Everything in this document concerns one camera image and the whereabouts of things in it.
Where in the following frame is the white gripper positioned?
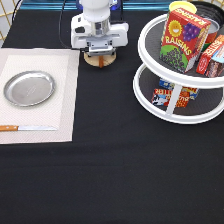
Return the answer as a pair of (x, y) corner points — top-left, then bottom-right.
(71, 14), (129, 50)

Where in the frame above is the fork with wooden handle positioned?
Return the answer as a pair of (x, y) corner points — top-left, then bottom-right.
(98, 56), (104, 68)

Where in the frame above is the round silver metal plate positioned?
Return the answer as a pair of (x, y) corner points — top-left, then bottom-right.
(3, 71), (56, 107)

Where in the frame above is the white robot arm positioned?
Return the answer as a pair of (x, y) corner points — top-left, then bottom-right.
(71, 0), (129, 55)

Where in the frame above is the round wooden coaster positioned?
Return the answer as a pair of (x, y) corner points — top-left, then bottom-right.
(84, 52), (116, 68)

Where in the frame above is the beige woven placemat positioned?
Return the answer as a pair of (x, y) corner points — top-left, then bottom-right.
(0, 48), (79, 144)

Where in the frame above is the yellow lid can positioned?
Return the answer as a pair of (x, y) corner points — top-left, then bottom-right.
(169, 1), (197, 13)

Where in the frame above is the red raisins box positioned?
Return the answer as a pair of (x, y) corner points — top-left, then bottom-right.
(160, 8), (211, 73)

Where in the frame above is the colourful box on lower tier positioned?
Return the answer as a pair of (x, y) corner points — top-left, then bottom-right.
(151, 79), (199, 107)

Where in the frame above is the white two-tier turntable rack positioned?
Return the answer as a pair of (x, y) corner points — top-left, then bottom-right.
(133, 14), (224, 124)

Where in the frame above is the red and silver can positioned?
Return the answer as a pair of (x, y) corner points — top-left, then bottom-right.
(201, 18), (220, 51)

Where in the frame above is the red snack box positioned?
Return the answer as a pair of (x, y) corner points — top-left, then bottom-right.
(196, 35), (224, 78)

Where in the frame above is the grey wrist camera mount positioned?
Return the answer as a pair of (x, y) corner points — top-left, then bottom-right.
(87, 36), (116, 56)

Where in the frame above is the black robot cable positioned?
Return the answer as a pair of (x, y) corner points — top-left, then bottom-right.
(58, 0), (88, 53)

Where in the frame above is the knife with wooden handle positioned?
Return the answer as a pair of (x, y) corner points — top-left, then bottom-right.
(0, 125), (57, 132)

